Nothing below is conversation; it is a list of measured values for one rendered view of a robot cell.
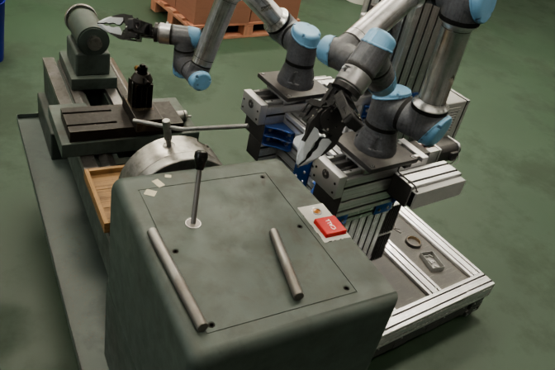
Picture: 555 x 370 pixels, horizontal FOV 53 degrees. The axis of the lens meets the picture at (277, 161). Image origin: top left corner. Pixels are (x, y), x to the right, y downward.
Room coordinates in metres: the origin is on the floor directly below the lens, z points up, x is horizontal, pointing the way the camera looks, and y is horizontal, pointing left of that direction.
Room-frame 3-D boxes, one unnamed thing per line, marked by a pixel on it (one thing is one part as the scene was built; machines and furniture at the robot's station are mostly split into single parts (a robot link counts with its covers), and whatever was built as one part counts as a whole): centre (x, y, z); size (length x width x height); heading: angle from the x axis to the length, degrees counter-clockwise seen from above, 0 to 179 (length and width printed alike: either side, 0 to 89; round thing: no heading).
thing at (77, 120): (1.84, 0.62, 0.95); 0.43 x 0.18 x 0.04; 124
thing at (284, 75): (2.07, 0.00, 1.21); 0.15 x 0.15 x 0.10
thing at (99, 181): (1.52, 0.42, 0.88); 0.36 x 0.30 x 0.04; 124
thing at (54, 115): (1.90, 0.64, 0.89); 0.53 x 0.30 x 0.06; 124
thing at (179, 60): (1.91, 0.42, 1.21); 0.11 x 0.08 x 0.11; 37
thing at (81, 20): (2.31, 0.96, 1.01); 0.30 x 0.20 x 0.29; 34
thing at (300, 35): (2.08, 0.01, 1.33); 0.13 x 0.12 x 0.14; 37
